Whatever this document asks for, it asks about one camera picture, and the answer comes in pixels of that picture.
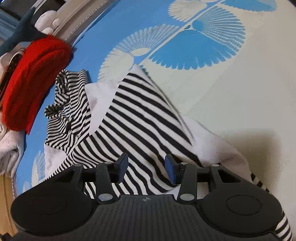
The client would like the black white striped hoodie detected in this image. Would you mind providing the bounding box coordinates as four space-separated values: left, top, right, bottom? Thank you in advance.
45 66 292 240

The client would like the white folded quilt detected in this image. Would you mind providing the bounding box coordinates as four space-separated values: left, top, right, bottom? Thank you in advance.
0 123 25 179

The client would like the blue white patterned bedsheet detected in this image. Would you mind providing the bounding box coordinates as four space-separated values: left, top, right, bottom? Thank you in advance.
14 1 295 240

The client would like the red folded blanket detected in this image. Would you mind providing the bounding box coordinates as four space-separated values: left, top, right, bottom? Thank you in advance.
2 35 72 134

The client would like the wooden bed frame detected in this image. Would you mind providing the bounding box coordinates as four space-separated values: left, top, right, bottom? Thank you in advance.
0 175 18 237

